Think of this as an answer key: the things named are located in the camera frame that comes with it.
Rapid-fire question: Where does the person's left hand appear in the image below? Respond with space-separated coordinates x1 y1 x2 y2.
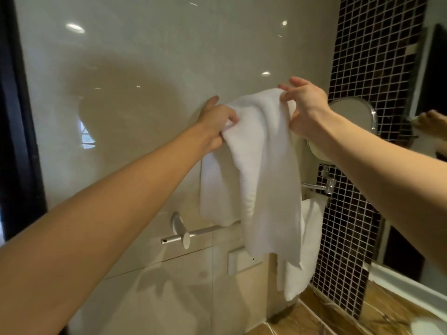
196 96 240 154

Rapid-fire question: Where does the person's right hand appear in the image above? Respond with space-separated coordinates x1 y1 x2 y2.
278 77 332 138

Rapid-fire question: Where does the white hand towel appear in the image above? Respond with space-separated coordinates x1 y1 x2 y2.
221 88 305 271

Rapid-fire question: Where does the person's left forearm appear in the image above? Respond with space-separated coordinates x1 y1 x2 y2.
0 123 214 335

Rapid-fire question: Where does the person's right forearm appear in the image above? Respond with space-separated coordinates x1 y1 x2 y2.
309 108 447 264

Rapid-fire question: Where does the round chrome vanity mirror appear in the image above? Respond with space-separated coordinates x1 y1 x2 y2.
307 97 378 163

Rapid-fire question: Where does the white hanging towel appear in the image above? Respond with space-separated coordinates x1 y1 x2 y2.
278 197 329 302

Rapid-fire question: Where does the chrome towel bar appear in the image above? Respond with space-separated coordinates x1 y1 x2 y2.
161 211 242 250

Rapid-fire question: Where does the white wall plate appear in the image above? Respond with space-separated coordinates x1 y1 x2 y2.
227 245 264 275

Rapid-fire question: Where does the large wall mirror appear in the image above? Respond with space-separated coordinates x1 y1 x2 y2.
360 0 447 335

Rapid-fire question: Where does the dark door frame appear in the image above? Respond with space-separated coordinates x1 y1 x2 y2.
0 0 48 245

